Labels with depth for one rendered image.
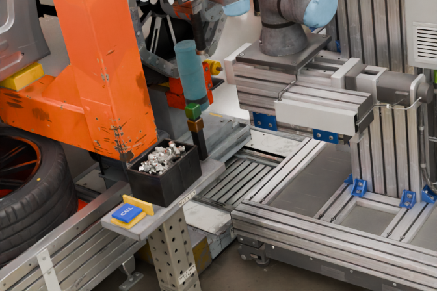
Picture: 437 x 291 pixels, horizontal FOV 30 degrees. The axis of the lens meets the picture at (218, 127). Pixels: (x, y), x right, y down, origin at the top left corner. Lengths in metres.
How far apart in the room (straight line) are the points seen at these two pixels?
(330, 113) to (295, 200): 0.62
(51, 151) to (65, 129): 0.11
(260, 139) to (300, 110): 1.14
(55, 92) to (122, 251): 0.60
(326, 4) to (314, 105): 0.29
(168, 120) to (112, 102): 0.74
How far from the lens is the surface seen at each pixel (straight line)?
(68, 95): 2.79
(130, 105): 2.64
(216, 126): 3.39
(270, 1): 2.46
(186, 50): 2.87
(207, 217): 3.12
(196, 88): 2.94
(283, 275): 2.92
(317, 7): 2.35
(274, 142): 3.51
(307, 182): 2.99
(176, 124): 3.32
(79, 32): 2.54
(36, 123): 2.99
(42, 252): 2.65
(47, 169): 2.82
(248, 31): 4.81
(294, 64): 2.45
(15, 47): 2.97
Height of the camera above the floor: 1.89
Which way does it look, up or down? 29 degrees down
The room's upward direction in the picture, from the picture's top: 10 degrees counter-clockwise
